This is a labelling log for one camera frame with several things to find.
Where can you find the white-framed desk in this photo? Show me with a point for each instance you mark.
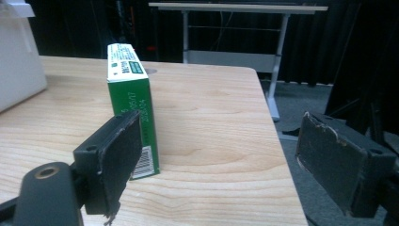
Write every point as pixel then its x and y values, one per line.
pixel 235 59

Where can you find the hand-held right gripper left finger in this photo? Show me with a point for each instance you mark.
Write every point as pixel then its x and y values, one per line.
pixel 116 157

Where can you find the green and white carton box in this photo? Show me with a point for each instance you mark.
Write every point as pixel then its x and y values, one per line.
pixel 131 97

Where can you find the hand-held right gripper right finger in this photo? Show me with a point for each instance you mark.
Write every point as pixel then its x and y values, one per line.
pixel 332 163

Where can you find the dark curtain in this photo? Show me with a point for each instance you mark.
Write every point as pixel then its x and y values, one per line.
pixel 313 47

